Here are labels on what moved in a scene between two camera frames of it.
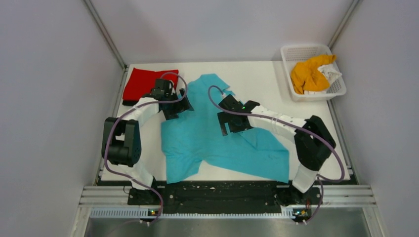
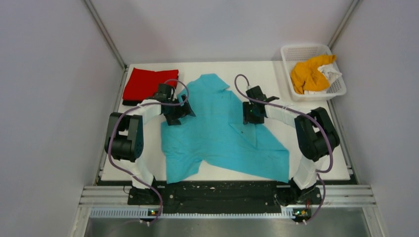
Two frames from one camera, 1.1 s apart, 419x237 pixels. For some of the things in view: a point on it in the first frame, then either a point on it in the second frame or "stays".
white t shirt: [330, 71] stays
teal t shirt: [197, 135] stays
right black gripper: [225, 118] to [247, 117]
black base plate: [203, 198] stays
